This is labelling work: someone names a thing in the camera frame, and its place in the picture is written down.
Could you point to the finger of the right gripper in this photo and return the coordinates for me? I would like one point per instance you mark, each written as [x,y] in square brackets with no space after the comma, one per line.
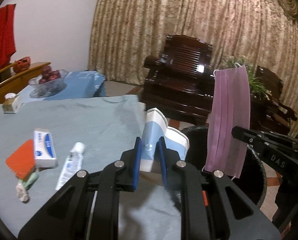
[251,136]

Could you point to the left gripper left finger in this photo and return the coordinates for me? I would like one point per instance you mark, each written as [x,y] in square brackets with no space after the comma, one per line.
[87,205]

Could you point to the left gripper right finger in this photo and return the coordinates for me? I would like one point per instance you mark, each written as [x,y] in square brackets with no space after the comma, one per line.
[212,206]

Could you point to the white toothpaste tube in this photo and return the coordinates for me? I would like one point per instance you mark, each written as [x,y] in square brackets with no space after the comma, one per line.
[73,163]

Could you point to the pink face mask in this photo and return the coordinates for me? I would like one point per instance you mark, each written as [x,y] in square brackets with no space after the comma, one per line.
[231,107]

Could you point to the white blue medicine box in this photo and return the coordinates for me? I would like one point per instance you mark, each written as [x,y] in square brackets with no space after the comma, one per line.
[44,152]

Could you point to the dark wooden side table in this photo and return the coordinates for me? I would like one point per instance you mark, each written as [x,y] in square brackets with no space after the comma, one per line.
[262,118]

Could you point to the dark wooden armchair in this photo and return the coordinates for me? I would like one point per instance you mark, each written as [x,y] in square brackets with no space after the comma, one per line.
[275,85]
[180,82]

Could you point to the green potted plant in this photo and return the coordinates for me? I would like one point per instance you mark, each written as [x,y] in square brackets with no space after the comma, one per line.
[257,88]

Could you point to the small crumpled tissue ball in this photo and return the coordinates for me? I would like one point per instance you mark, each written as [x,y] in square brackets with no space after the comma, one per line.
[21,193]

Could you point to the grey table cloth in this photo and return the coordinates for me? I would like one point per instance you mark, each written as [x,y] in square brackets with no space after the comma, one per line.
[107,127]

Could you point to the beige patterned curtain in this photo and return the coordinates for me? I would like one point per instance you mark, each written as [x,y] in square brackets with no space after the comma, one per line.
[265,32]

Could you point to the blue table cloth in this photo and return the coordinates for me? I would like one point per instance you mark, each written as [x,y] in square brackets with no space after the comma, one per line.
[87,84]

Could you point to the white tissue box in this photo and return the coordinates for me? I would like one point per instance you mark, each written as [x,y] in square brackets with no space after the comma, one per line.
[12,103]

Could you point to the glass fruit bowl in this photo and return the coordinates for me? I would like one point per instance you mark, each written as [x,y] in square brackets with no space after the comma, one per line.
[48,88]

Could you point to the red apples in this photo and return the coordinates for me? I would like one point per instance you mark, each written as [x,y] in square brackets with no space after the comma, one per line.
[47,74]

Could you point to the wooden TV cabinet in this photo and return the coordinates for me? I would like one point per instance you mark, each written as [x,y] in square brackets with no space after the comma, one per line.
[14,83]

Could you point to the red basket ornament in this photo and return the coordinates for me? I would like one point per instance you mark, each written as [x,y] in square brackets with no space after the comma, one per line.
[22,65]

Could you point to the red cloth cover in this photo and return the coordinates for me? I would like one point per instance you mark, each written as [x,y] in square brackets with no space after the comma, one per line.
[7,43]

